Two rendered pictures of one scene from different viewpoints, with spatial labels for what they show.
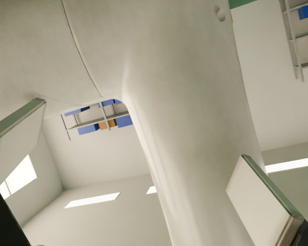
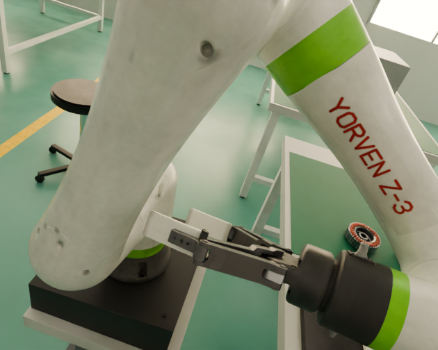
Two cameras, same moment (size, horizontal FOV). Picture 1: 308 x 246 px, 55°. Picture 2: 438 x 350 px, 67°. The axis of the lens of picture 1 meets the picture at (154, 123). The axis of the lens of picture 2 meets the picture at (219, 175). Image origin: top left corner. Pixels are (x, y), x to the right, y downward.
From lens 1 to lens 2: 0.48 m
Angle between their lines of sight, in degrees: 83
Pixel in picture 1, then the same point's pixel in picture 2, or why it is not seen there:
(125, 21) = (127, 248)
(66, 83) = (147, 207)
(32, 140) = (198, 217)
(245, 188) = (165, 230)
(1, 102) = (167, 192)
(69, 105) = not seen: hidden behind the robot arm
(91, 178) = not seen: outside the picture
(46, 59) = not seen: hidden behind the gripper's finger
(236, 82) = (94, 246)
